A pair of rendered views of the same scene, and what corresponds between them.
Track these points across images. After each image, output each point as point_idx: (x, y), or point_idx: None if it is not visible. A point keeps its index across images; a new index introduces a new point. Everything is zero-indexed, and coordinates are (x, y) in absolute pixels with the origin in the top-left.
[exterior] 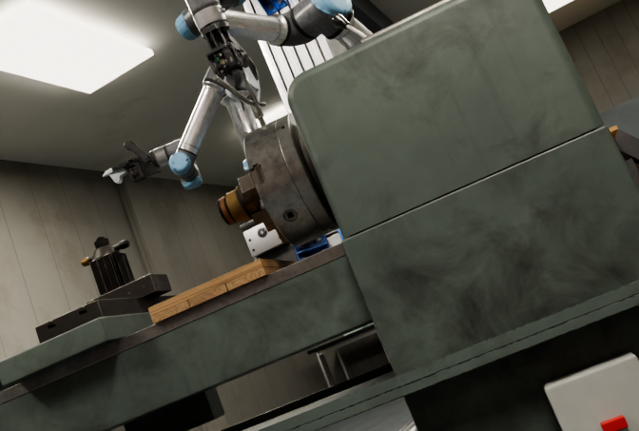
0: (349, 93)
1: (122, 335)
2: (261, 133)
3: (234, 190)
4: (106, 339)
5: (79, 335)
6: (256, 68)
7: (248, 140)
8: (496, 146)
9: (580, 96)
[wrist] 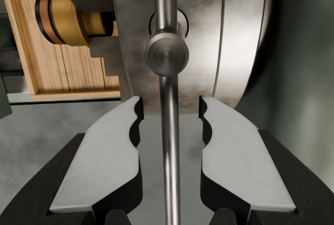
0: None
1: (5, 92)
2: (178, 102)
3: (75, 33)
4: (11, 113)
5: None
6: (320, 185)
7: (147, 104)
8: None
9: None
